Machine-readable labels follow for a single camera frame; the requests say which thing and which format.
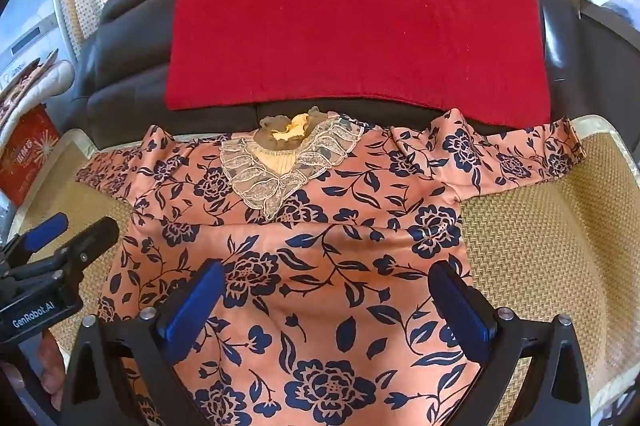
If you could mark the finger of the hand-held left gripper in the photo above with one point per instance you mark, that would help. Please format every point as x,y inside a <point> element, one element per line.
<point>92,237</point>
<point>45,230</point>

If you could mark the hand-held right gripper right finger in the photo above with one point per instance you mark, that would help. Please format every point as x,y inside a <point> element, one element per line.
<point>462,306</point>

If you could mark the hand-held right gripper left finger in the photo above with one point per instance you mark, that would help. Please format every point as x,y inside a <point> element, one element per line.
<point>195,306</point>

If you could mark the orange floral blouse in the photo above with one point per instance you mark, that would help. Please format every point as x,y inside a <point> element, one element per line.
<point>325,206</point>

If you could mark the person's left hand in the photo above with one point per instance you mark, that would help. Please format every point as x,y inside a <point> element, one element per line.
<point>50,356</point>

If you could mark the red printed box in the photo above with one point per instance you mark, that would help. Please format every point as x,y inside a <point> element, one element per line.
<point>27,155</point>

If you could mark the beige woven straw mat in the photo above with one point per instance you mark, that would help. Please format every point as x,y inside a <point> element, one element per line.
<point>540,246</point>

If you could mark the patterned quilted cloths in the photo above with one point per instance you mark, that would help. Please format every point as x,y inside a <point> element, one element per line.
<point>35,75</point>

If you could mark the dark brown leather sofa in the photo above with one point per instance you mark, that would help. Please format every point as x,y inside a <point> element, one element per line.
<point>130,55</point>

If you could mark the white appliance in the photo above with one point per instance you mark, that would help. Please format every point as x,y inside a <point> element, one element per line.
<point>25,28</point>

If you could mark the red towel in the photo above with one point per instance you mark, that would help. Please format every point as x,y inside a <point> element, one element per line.
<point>350,30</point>

